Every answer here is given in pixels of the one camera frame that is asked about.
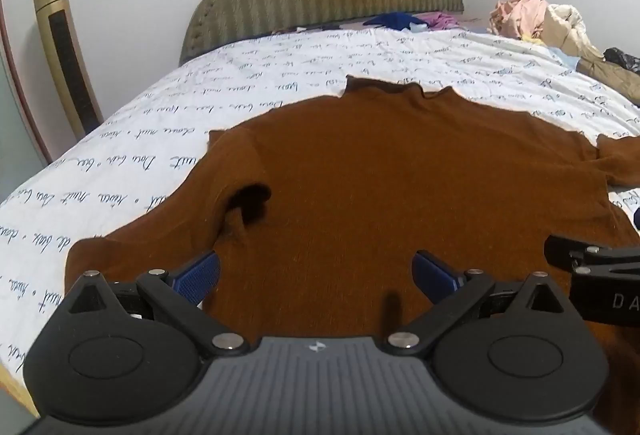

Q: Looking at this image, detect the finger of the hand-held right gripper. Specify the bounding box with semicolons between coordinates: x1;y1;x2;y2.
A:
544;235;640;278

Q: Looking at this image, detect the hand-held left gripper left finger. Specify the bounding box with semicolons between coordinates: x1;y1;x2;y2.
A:
65;251;251;358

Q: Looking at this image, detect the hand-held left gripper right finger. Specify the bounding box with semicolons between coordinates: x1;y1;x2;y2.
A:
386;250;571;358

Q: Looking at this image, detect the brown knit sweater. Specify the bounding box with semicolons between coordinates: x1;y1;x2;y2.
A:
65;76;640;431

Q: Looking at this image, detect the pink clothes pile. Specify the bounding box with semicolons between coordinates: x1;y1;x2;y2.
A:
489;0;551;40

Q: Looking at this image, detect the white script-printed bedsheet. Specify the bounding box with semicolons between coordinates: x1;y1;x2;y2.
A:
0;27;640;416

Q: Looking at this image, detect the khaki garment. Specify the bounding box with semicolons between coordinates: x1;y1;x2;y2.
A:
577;57;640;106

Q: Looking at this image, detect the light blue cloth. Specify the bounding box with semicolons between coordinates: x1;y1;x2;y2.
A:
550;47;581;66

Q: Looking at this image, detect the black garment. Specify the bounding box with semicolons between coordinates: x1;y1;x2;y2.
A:
604;47;640;74

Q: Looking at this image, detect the cream jacket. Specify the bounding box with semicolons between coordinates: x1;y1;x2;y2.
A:
520;4;606;60

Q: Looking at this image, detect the gold tower air conditioner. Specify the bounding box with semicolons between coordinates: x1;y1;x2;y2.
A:
31;0;104;150

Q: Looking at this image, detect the purple garment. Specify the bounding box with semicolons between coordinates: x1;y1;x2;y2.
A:
417;11;458;30

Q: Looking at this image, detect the dark blue garment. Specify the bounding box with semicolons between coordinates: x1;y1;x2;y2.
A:
362;12;418;30

